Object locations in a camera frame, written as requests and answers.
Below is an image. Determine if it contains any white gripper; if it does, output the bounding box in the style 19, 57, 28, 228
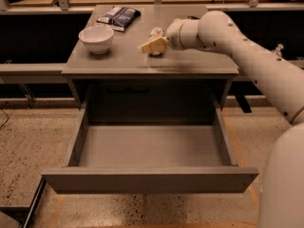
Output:
139, 19, 203, 55

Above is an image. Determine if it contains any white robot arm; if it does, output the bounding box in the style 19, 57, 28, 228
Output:
139, 10, 304, 228

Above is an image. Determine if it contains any grey drawer cabinet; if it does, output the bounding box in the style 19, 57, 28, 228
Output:
63, 5, 238, 124

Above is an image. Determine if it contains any open grey top drawer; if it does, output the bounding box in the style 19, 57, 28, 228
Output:
42, 100, 258, 194

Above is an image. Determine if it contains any black calculator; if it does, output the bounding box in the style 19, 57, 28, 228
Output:
188, 16, 200, 20

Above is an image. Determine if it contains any blue chip bag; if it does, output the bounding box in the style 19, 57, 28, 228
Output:
96, 6, 141, 32

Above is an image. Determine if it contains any white bowl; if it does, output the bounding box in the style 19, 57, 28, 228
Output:
78, 26, 114, 54

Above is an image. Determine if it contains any black cable on floor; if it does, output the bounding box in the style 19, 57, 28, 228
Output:
0, 107, 10, 130

